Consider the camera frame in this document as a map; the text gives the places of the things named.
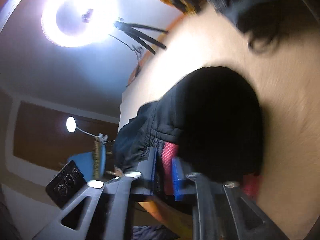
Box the pile of dark clothes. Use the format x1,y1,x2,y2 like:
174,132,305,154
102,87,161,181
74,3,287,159
201,0,312,53

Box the ring light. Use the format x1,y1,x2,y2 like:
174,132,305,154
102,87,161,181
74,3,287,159
41,0,120,48

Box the black tripod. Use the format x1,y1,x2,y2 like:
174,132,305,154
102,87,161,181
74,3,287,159
114,17,168,55

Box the small round gooseneck lamp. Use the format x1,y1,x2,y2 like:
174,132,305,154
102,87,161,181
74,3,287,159
65,116,108,142

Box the beige blanket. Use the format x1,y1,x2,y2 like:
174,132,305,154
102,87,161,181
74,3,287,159
117,4,320,240

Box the black cable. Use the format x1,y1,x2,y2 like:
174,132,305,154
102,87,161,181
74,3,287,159
109,33,144,64

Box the brown wooden cupboard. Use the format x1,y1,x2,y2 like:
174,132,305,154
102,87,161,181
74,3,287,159
13,101,120,172

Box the blue chair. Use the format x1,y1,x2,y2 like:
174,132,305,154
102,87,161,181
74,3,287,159
68,151,107,181

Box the black pants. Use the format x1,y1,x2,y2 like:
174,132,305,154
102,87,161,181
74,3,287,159
112,66,266,198

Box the black box with round dials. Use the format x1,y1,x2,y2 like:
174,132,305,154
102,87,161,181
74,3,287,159
45,160,88,209

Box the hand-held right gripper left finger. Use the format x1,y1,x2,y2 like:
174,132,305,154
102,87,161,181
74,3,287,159
32,148,157,240

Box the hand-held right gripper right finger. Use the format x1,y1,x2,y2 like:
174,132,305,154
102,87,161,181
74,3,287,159
171,156,283,240

